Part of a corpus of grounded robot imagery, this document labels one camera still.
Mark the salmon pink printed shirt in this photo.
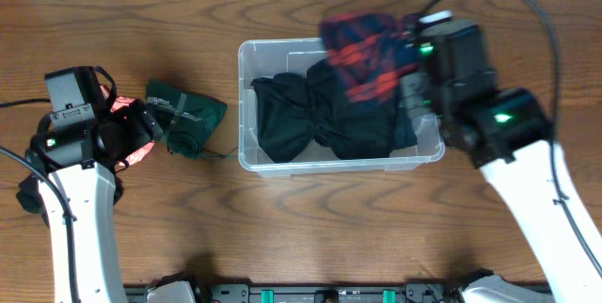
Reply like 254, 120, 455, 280
109, 96, 155, 167

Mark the black taped shirt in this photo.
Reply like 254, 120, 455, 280
392, 107, 418, 150

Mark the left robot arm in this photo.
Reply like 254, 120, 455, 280
30, 66, 162, 302

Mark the dark green shirt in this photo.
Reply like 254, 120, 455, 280
146, 80, 228, 159

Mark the black mounting rail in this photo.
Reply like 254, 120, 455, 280
124, 282, 551, 303

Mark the red navy plaid shirt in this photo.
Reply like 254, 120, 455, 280
319, 12, 420, 105

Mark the black garment with tape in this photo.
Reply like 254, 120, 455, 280
16, 169, 124, 227

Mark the large black shirt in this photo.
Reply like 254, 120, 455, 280
251, 60, 397, 163

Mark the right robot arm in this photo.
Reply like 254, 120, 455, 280
410, 16, 601, 302

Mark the clear plastic storage bin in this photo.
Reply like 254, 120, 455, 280
238, 38, 446, 177

